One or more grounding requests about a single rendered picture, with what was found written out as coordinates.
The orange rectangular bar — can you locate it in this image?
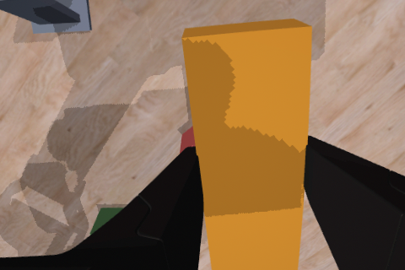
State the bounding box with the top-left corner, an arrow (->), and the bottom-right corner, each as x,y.
181,18 -> 311,270

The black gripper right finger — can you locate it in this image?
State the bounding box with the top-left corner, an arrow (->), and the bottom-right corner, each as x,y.
304,135 -> 405,270

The small green block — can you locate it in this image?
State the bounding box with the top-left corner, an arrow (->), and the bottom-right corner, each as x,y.
90,207 -> 124,235

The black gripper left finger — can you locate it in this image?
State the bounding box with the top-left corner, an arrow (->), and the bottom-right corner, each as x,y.
0,146 -> 203,270

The red cube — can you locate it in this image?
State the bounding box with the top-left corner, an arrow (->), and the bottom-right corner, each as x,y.
179,127 -> 195,154

